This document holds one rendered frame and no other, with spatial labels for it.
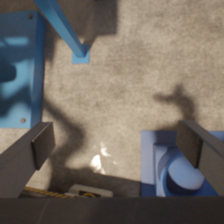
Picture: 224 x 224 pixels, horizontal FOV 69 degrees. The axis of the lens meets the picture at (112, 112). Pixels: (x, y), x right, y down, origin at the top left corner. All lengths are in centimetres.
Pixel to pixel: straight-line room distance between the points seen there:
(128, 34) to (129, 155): 84
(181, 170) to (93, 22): 116
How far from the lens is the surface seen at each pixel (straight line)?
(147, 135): 110
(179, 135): 17
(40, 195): 96
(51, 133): 16
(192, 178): 104
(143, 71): 118
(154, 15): 139
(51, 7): 87
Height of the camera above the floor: 111
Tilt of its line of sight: 81 degrees down
